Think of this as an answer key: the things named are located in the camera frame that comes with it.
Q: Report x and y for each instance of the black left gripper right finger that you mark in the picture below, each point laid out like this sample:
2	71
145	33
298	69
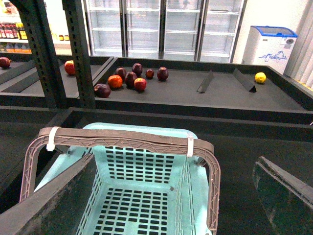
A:
286	200

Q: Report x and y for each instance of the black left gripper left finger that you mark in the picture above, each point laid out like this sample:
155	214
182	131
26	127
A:
55	209

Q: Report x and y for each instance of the light blue plastic basket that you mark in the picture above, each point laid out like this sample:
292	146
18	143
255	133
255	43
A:
147	180

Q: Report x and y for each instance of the dark red apple front left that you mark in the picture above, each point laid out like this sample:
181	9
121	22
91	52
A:
102	90

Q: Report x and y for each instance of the orange red apple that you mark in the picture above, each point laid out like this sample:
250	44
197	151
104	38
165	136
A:
115	82

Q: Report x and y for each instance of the dark red apple centre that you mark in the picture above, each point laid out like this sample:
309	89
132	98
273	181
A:
129	79

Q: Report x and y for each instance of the red yellow apple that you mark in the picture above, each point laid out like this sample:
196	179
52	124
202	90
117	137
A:
140	84

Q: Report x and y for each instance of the dark red apple back left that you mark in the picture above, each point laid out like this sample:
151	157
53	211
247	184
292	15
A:
121	72

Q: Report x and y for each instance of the dark apple far left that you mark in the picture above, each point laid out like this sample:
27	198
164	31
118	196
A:
5	62

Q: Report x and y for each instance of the small dark red apple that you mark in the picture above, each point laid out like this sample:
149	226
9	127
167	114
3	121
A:
149	73

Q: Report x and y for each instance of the dark red apple right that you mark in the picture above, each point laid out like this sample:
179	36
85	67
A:
162	74

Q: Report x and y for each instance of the black lower produce tray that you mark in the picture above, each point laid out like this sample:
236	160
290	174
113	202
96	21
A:
237	145

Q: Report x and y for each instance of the black produce tray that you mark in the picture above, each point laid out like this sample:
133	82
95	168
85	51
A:
237	145
279	99

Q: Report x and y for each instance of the black upper produce tray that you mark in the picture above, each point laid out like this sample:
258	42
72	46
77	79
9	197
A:
279	99

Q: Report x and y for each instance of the black triangular divider right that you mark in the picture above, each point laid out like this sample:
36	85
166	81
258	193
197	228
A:
247	84

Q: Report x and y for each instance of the yellow lemon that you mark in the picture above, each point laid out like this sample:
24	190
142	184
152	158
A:
260	78

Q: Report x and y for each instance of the black divider strip left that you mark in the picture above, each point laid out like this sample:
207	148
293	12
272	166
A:
206	82

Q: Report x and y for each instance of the white chest freezer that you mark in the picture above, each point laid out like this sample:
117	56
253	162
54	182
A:
269	46

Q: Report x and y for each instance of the shelf of bottles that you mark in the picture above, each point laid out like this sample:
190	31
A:
13	38

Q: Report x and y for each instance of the glass door refrigerator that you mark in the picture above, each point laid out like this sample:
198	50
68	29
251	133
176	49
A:
187	30

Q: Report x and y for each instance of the dark metal shelf post left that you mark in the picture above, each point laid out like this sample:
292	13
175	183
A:
33	15

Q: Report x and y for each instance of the dark metal shelf post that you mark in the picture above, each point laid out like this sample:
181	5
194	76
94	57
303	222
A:
80	54
33	15

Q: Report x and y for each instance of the red apple behind post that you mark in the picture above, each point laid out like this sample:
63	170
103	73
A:
69	67

